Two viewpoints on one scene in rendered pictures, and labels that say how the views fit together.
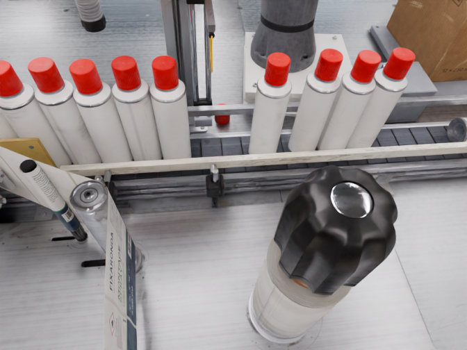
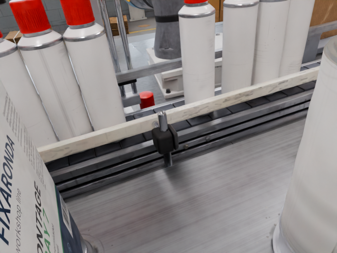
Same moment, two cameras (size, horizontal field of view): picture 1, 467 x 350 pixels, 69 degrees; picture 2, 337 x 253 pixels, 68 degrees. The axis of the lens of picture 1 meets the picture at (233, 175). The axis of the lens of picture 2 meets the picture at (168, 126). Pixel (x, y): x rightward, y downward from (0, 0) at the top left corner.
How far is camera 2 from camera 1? 26 cm
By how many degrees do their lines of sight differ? 21
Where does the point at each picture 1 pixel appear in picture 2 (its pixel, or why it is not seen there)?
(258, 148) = (197, 95)
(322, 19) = not seen: hidden behind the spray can
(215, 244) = (190, 202)
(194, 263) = (173, 234)
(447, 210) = not seen: outside the picture
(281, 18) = (175, 8)
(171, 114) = (95, 58)
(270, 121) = (203, 52)
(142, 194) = (79, 186)
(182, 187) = (126, 163)
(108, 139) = (23, 111)
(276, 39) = (175, 28)
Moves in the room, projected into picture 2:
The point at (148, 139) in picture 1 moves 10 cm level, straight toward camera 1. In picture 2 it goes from (73, 106) to (100, 142)
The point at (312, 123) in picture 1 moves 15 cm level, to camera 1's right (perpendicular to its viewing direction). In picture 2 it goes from (243, 51) to (330, 37)
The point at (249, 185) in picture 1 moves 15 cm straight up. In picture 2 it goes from (199, 142) to (195, 52)
